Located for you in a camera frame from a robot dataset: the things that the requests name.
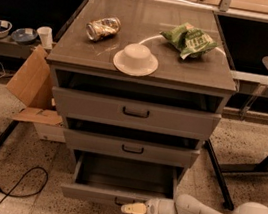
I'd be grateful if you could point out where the grey drawer cabinet body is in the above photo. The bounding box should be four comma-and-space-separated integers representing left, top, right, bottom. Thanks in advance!
29, 0, 249, 191

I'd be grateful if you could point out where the grey drawer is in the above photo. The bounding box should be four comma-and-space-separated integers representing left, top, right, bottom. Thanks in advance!
64, 129, 200, 168
61, 152, 182, 206
52, 87, 221, 140

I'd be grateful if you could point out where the white paper cup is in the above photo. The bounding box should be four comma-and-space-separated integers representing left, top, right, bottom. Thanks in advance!
37, 26, 53, 50

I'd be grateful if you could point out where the blue bowl right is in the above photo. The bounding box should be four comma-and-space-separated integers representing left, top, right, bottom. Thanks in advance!
11, 28, 37, 45

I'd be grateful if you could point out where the cardboard box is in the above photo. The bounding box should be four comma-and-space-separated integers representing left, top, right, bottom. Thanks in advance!
0, 40, 80, 144

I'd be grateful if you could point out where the black table leg right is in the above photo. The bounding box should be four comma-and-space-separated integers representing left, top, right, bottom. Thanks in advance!
205, 140, 235, 211

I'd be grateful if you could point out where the black floor cable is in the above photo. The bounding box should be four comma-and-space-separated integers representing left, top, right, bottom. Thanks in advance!
0, 97, 60, 214

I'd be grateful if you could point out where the crushed soda can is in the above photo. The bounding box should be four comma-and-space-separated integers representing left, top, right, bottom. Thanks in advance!
86, 16, 121, 42

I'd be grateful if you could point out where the grey middle drawer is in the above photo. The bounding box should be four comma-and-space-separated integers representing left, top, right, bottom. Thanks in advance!
64, 129, 200, 168

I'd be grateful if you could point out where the white upturned plastic bowl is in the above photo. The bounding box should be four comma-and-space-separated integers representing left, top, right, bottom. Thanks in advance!
113, 43, 158, 77

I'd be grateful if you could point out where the grey top drawer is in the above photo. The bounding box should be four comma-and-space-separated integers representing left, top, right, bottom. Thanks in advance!
52, 87, 221, 140

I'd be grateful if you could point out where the grey bottom drawer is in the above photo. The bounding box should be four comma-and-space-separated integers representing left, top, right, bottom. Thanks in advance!
61, 152, 182, 206

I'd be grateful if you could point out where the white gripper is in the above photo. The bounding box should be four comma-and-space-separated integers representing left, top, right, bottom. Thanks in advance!
121, 198, 177, 214

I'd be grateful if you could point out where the green chip bag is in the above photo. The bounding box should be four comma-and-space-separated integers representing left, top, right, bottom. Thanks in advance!
160, 22, 217, 59

